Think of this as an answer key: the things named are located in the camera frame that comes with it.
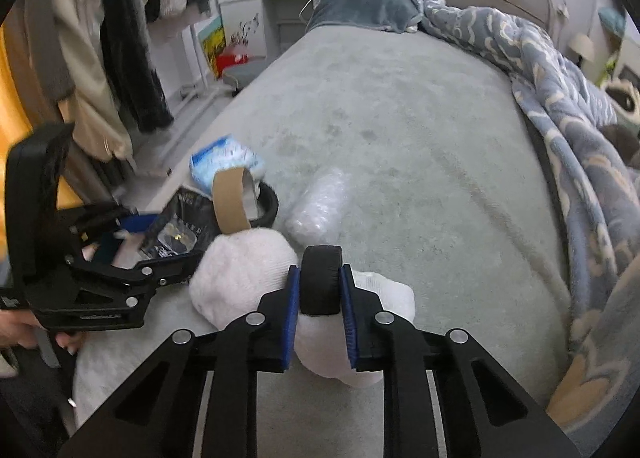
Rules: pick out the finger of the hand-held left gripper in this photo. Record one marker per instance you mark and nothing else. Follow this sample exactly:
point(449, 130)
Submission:
point(125, 280)
point(137, 223)

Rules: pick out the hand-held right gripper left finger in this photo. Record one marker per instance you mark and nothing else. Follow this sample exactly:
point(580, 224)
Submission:
point(293, 323)

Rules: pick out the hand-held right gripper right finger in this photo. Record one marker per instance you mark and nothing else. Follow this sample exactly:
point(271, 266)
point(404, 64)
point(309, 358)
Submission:
point(348, 323)

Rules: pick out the white sock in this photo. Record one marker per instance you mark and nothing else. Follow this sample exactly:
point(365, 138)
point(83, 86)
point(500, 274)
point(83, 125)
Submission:
point(322, 345)

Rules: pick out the black tape roll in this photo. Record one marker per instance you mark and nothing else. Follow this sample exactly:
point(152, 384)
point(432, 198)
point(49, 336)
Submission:
point(320, 283)

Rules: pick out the brown cardboard tape core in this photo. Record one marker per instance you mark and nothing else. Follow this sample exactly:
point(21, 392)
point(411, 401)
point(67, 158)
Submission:
point(227, 203)

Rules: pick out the blue tissue packet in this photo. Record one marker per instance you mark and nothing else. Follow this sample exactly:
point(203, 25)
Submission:
point(225, 158)

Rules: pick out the person's left hand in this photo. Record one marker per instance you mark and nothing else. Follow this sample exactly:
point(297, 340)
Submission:
point(20, 330)

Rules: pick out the white fluffy cloth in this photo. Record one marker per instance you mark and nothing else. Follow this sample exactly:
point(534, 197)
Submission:
point(240, 278)

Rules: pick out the clear plastic bag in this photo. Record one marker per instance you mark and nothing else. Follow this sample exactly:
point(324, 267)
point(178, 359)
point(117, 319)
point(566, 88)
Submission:
point(320, 208)

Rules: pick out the black hanging garment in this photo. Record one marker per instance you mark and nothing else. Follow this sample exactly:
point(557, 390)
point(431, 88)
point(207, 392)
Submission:
point(132, 63)

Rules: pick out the beige coat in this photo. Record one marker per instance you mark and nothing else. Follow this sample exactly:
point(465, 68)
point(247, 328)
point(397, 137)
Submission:
point(85, 63)

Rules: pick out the grey cushioned stool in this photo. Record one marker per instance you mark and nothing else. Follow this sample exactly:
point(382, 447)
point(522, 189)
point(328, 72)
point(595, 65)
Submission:
point(245, 73)

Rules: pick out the red box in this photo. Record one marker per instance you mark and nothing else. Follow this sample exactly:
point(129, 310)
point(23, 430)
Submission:
point(232, 60)

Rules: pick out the bed with grey fleece sheet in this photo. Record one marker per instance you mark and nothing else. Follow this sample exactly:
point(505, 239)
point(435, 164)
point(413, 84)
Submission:
point(400, 138)

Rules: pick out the yellow framed painting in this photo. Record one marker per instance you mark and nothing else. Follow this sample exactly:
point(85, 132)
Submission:
point(211, 43)

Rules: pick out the blue patterned fleece blanket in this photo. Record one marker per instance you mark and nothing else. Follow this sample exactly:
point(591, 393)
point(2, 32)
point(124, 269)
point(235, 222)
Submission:
point(565, 113)

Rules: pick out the grey-blue pillow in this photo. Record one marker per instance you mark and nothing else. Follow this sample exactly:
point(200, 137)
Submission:
point(360, 8)

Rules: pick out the cream plush cat bed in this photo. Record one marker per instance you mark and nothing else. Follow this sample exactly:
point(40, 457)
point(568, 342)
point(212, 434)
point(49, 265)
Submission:
point(622, 95)

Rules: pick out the beige bedside lamp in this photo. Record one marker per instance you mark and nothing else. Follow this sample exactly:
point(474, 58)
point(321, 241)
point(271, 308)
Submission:
point(582, 45)

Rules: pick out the yellow-green cloth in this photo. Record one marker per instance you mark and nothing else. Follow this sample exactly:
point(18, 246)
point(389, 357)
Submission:
point(611, 67)

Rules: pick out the light blue cushion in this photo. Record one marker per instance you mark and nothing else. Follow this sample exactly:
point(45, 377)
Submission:
point(611, 20)

